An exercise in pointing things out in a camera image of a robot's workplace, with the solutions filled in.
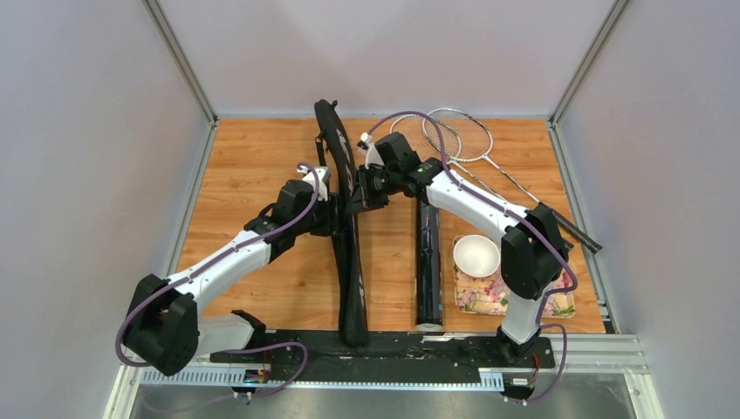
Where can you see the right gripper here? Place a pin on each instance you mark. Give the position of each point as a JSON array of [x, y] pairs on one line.
[[362, 198]]

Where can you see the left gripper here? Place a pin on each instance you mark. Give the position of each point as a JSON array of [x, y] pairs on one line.
[[330, 209]]

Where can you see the black Crossway racket bag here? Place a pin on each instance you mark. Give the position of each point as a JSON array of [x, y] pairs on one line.
[[353, 326]]

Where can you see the black shuttlecock tube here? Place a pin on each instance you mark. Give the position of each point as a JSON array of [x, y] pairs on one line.
[[428, 273]]

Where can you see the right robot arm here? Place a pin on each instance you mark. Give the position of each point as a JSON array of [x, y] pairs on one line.
[[532, 252]]

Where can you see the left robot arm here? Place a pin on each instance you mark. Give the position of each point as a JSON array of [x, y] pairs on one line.
[[164, 327]]

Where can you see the silver badminton racket left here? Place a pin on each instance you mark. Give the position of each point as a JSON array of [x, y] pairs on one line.
[[426, 138]]

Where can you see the silver badminton racket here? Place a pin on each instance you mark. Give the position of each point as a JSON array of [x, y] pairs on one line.
[[476, 143], [426, 138]]

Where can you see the silver badminton racket right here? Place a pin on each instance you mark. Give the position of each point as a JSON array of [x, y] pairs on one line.
[[476, 143]]

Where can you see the white bowl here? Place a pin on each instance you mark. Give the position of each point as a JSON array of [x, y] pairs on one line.
[[477, 256]]

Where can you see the floral tray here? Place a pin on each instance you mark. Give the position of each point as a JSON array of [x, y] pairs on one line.
[[489, 295]]

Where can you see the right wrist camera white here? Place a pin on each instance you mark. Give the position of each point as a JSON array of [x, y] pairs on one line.
[[368, 149]]

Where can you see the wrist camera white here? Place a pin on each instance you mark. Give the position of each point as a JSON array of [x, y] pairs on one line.
[[318, 179], [368, 149]]

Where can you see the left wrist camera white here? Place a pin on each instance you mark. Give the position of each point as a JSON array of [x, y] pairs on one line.
[[318, 179]]

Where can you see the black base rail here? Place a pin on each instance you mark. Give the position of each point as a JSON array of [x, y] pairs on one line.
[[389, 357]]

